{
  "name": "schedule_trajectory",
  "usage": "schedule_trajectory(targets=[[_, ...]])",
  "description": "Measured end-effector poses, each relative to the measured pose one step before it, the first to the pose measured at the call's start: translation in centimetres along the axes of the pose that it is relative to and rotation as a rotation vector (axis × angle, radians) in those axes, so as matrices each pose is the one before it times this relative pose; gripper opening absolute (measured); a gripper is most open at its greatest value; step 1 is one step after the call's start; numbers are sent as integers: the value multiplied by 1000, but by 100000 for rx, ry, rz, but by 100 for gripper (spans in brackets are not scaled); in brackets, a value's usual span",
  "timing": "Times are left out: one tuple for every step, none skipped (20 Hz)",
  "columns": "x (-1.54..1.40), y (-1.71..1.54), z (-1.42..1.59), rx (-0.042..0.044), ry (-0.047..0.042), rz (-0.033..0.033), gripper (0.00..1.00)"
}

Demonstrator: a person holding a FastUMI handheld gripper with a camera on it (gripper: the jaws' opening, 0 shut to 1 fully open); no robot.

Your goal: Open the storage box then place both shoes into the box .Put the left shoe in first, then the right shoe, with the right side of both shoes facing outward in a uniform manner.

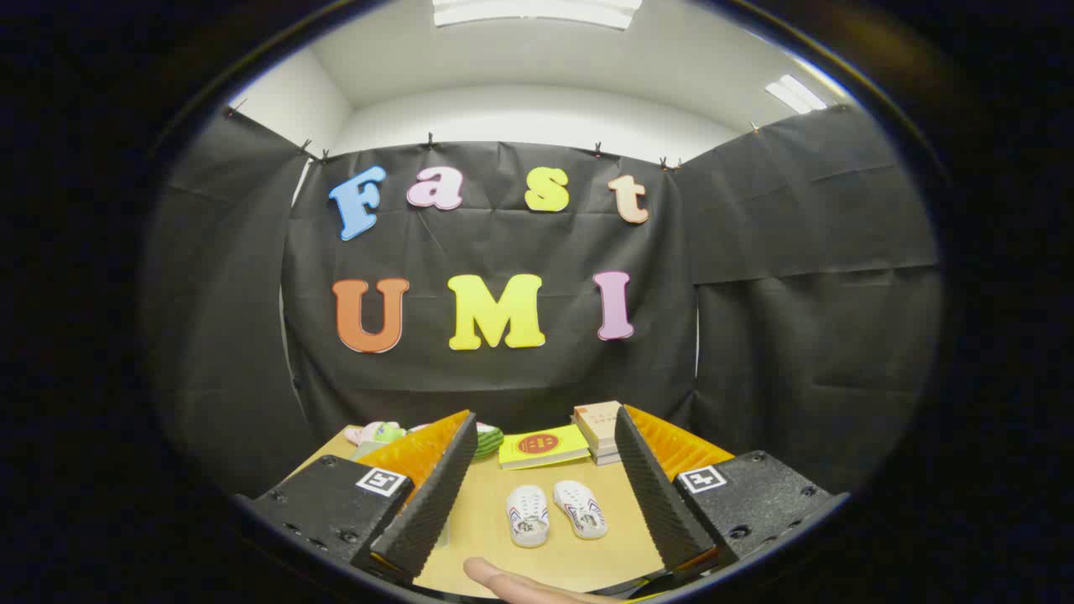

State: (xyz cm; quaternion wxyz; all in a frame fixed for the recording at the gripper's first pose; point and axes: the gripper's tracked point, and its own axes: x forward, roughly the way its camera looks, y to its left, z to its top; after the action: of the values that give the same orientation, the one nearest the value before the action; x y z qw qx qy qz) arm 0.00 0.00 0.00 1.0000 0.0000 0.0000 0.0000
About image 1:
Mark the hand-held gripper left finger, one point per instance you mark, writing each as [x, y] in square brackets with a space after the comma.
[424, 512]

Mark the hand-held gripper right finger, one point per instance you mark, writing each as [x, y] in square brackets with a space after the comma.
[659, 495]

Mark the white canvas shoe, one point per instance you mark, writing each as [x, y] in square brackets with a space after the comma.
[528, 516]
[581, 509]

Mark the beige fabric storage box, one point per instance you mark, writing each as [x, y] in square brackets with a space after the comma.
[369, 450]

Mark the blue edged book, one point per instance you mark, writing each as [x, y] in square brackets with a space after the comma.
[607, 461]

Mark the white cover book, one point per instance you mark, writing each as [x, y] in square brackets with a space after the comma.
[606, 454]

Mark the green and pink plush toy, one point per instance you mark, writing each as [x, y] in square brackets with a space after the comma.
[377, 433]

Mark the beige cover book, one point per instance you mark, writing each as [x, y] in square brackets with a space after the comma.
[597, 422]

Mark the watermelon slice plush toy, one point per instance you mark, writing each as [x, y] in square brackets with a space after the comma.
[488, 440]

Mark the yellow book with red label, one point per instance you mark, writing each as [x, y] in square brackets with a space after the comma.
[544, 447]

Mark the black backdrop cloth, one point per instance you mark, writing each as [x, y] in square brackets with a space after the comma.
[503, 369]

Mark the row of black cloth clips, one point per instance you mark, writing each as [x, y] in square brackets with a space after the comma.
[430, 139]

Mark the small ceiling light panel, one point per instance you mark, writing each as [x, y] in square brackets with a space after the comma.
[795, 93]

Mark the long ceiling light panel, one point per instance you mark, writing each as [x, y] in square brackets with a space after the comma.
[537, 12]

